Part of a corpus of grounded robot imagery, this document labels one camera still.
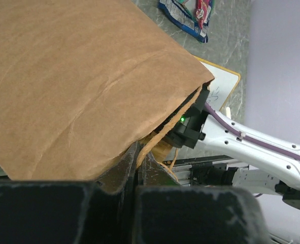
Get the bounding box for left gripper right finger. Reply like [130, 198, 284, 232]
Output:
[133, 154, 271, 243]

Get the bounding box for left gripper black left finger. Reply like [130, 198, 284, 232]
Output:
[0, 143, 139, 243]

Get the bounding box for brown paper bag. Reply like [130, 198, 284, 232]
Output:
[0, 1, 214, 180]

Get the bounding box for dark blue snack bag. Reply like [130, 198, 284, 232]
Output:
[158, 1, 209, 43]

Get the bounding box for red snack packet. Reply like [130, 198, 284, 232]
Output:
[195, 0, 215, 29]

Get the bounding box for teal snack packet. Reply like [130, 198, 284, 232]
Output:
[177, 0, 196, 9]

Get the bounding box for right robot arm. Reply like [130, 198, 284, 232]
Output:
[164, 85, 300, 210]

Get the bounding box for white board eraser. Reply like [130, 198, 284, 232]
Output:
[225, 107, 231, 119]

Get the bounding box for aluminium rail frame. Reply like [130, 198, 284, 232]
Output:
[172, 155, 249, 186]

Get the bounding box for loose wires under table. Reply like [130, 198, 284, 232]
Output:
[269, 232, 300, 244]

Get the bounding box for small whiteboard with frame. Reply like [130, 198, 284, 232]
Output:
[195, 56, 241, 111]

